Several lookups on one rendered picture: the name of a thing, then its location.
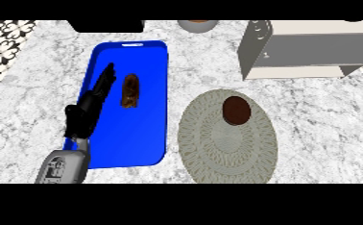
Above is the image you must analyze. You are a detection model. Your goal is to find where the grey round pot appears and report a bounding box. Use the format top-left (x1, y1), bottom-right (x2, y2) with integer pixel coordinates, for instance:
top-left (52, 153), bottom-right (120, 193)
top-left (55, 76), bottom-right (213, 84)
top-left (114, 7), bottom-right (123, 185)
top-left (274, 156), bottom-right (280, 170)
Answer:
top-left (178, 19), bottom-right (221, 34)

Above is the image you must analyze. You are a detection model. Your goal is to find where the dark brown round squash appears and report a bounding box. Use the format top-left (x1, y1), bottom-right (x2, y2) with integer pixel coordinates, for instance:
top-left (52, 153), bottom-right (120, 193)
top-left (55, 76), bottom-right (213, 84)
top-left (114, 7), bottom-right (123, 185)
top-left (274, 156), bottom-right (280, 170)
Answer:
top-left (222, 95), bottom-right (253, 126)

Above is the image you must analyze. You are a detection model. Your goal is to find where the blue cutting board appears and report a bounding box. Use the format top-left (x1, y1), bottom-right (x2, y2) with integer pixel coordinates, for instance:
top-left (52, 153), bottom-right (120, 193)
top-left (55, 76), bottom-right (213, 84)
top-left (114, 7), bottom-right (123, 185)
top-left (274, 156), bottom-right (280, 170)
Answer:
top-left (63, 39), bottom-right (169, 170)

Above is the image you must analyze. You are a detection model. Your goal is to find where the brown oblong vegetable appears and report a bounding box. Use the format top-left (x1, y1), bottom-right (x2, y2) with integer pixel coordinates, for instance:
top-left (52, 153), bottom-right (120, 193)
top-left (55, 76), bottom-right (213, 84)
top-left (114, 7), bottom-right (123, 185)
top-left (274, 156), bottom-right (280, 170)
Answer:
top-left (120, 73), bottom-right (142, 109)

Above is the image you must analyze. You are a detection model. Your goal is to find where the black appliance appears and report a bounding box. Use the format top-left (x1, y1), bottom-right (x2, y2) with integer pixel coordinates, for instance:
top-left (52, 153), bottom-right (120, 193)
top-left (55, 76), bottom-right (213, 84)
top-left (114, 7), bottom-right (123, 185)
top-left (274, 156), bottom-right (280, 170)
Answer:
top-left (69, 19), bottom-right (147, 34)

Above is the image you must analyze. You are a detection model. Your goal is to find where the black white patterned tile panel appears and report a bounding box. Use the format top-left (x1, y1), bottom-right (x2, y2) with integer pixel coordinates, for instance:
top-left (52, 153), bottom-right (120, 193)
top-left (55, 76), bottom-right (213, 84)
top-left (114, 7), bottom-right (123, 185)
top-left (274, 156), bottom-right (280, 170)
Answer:
top-left (0, 19), bottom-right (38, 79)

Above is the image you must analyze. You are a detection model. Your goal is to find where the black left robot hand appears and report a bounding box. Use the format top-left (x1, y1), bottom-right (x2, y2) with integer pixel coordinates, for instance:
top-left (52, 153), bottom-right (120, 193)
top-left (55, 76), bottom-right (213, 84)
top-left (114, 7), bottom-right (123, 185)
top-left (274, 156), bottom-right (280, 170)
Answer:
top-left (63, 62), bottom-right (120, 140)

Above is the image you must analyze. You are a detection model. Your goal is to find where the white tiered shelf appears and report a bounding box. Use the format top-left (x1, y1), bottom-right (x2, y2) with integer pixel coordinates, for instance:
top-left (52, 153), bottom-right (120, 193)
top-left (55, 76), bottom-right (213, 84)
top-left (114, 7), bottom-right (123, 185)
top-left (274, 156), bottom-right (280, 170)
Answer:
top-left (237, 19), bottom-right (363, 82)

